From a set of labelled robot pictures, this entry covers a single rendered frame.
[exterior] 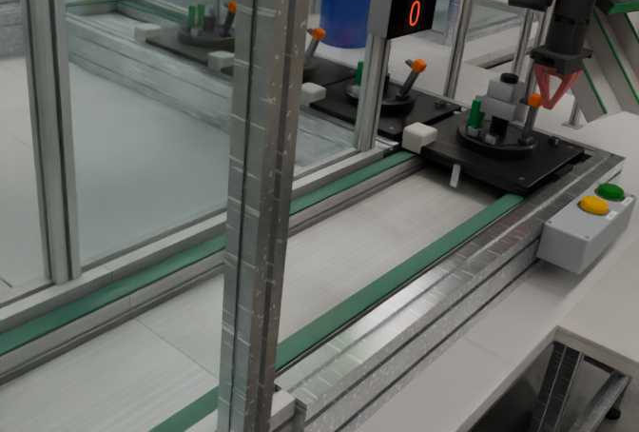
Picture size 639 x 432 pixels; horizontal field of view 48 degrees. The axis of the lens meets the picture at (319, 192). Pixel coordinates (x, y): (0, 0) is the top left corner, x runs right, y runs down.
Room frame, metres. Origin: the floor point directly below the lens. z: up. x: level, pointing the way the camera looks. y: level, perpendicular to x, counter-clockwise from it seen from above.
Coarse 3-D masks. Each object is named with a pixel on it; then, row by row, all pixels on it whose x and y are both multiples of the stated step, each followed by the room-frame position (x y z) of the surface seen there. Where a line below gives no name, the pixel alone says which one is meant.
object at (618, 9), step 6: (600, 0) 1.33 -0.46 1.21; (606, 0) 1.33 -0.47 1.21; (600, 6) 1.33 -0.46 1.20; (606, 6) 1.32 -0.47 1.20; (612, 6) 1.31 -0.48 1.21; (618, 6) 1.32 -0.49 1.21; (624, 6) 1.34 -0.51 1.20; (630, 6) 1.36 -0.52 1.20; (636, 6) 1.37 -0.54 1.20; (606, 12) 1.32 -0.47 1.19; (612, 12) 1.33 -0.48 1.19; (618, 12) 1.34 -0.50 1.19; (624, 12) 1.36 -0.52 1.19
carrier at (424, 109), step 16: (384, 96) 1.32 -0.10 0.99; (400, 96) 1.31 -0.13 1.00; (416, 96) 1.40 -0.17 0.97; (432, 96) 1.41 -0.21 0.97; (384, 112) 1.28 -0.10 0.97; (400, 112) 1.29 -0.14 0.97; (416, 112) 1.31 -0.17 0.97; (432, 112) 1.32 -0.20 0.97; (448, 112) 1.33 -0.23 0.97; (384, 128) 1.21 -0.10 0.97; (400, 128) 1.22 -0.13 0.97
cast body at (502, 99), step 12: (492, 84) 1.19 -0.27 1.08; (504, 84) 1.18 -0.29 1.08; (516, 84) 1.19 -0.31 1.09; (480, 96) 1.22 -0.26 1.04; (492, 96) 1.19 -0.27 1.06; (504, 96) 1.18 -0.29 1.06; (516, 96) 1.19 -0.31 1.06; (480, 108) 1.20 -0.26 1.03; (492, 108) 1.19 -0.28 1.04; (504, 108) 1.17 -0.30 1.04; (516, 108) 1.17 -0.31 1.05
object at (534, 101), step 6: (534, 96) 1.16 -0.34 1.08; (540, 96) 1.16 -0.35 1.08; (522, 102) 1.17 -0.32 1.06; (528, 102) 1.16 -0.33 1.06; (534, 102) 1.16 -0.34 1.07; (540, 102) 1.16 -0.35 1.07; (534, 108) 1.16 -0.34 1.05; (528, 114) 1.16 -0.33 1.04; (534, 114) 1.16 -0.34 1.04; (528, 120) 1.16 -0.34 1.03; (534, 120) 1.17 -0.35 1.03; (528, 126) 1.16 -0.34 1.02; (522, 132) 1.16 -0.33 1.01; (528, 132) 1.16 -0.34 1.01
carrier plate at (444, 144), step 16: (464, 112) 1.34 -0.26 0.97; (448, 128) 1.24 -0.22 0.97; (432, 144) 1.16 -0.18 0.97; (448, 144) 1.17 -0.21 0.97; (544, 144) 1.22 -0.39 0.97; (560, 144) 1.23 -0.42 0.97; (432, 160) 1.13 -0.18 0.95; (448, 160) 1.12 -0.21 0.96; (464, 160) 1.11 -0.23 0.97; (480, 160) 1.11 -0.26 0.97; (496, 160) 1.12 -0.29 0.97; (512, 160) 1.13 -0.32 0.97; (528, 160) 1.14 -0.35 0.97; (544, 160) 1.15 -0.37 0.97; (560, 160) 1.15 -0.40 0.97; (576, 160) 1.20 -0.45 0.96; (480, 176) 1.08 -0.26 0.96; (496, 176) 1.06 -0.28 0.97; (512, 176) 1.06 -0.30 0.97; (528, 176) 1.07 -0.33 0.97; (544, 176) 1.08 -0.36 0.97; (528, 192) 1.04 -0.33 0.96
